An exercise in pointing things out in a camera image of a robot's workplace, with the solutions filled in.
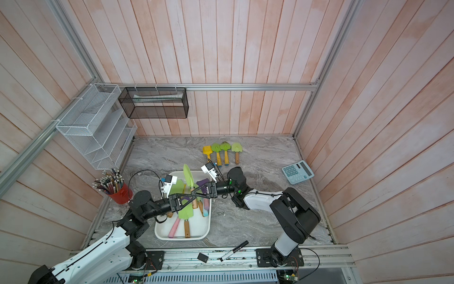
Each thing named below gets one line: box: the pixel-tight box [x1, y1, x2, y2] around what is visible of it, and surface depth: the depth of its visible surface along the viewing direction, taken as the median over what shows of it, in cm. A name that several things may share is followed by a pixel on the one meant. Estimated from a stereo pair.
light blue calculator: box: [281, 160, 315, 186], surface depth 102 cm
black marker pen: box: [219, 240, 249, 263], surface depth 77 cm
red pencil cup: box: [108, 182, 134, 205], surface depth 88 cm
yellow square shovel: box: [202, 144, 214, 163], surface depth 113 cm
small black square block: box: [196, 252, 209, 264], surface depth 76 cm
